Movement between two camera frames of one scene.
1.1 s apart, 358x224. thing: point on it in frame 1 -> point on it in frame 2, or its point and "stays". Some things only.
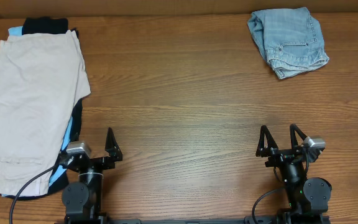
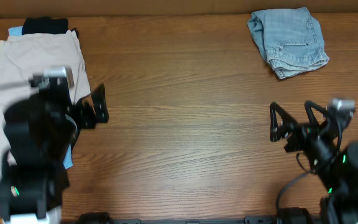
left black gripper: [112, 152] -> [82, 111]
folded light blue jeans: [291, 39] stays
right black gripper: [279, 154] -> [301, 132]
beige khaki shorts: [37, 82] stays
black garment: [38, 25] stays
